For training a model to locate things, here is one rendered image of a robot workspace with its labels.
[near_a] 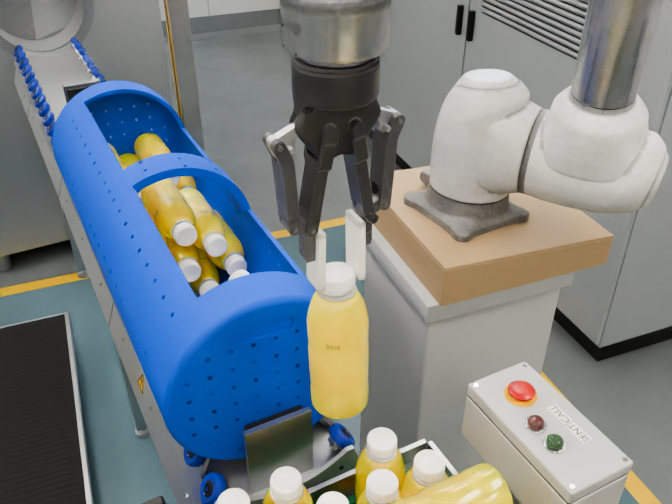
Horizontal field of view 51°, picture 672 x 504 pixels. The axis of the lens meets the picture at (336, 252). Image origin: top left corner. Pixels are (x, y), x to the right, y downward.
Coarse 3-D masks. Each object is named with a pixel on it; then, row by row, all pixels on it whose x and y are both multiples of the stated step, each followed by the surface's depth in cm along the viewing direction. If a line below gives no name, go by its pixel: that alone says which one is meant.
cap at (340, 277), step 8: (328, 264) 72; (336, 264) 72; (344, 264) 72; (328, 272) 71; (336, 272) 71; (344, 272) 71; (352, 272) 71; (328, 280) 70; (336, 280) 70; (344, 280) 70; (352, 280) 71; (328, 288) 70; (336, 288) 70; (344, 288) 70; (352, 288) 71
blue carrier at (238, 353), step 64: (64, 128) 145; (128, 128) 159; (128, 192) 115; (128, 256) 106; (256, 256) 130; (128, 320) 103; (192, 320) 89; (256, 320) 89; (192, 384) 90; (256, 384) 95; (192, 448) 96
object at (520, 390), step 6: (510, 384) 93; (516, 384) 93; (522, 384) 93; (528, 384) 93; (510, 390) 93; (516, 390) 92; (522, 390) 92; (528, 390) 92; (534, 390) 93; (516, 396) 92; (522, 396) 92; (528, 396) 92; (534, 396) 92
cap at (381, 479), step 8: (376, 472) 86; (384, 472) 86; (392, 472) 86; (368, 480) 85; (376, 480) 85; (384, 480) 85; (392, 480) 85; (368, 488) 84; (376, 488) 84; (384, 488) 84; (392, 488) 84; (376, 496) 83; (384, 496) 83; (392, 496) 84
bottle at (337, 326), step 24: (312, 312) 72; (336, 312) 71; (360, 312) 72; (312, 336) 73; (336, 336) 72; (360, 336) 73; (312, 360) 75; (336, 360) 73; (360, 360) 74; (312, 384) 78; (336, 384) 75; (360, 384) 76; (336, 408) 77; (360, 408) 78
